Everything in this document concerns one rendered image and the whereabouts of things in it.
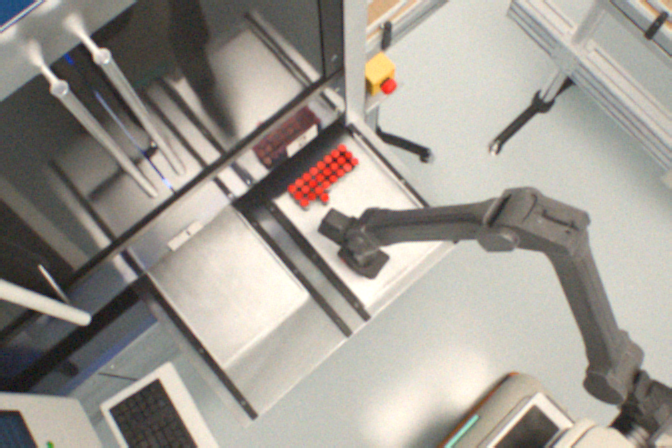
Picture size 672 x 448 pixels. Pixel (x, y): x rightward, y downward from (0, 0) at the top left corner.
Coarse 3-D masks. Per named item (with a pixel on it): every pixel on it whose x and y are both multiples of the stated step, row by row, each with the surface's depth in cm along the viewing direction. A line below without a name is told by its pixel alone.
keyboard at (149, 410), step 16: (160, 384) 171; (128, 400) 170; (144, 400) 170; (160, 400) 170; (112, 416) 170; (128, 416) 168; (144, 416) 169; (160, 416) 169; (176, 416) 169; (128, 432) 168; (144, 432) 168; (160, 432) 167; (176, 432) 167
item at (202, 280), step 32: (224, 224) 175; (192, 256) 173; (224, 256) 173; (256, 256) 172; (160, 288) 169; (192, 288) 171; (224, 288) 171; (256, 288) 170; (288, 288) 170; (192, 320) 169; (224, 320) 169; (256, 320) 168; (224, 352) 167
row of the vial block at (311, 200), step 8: (352, 160) 173; (344, 168) 173; (352, 168) 175; (336, 176) 172; (344, 176) 174; (328, 184) 172; (336, 184) 174; (312, 192) 171; (320, 192) 171; (328, 192) 175; (304, 200) 171; (312, 200) 171; (320, 200) 175; (304, 208) 172
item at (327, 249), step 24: (360, 144) 178; (360, 168) 178; (384, 168) 175; (288, 192) 176; (336, 192) 176; (360, 192) 176; (384, 192) 176; (408, 192) 172; (288, 216) 171; (312, 216) 175; (312, 240) 173; (336, 264) 171; (408, 264) 171; (360, 288) 170; (384, 288) 166
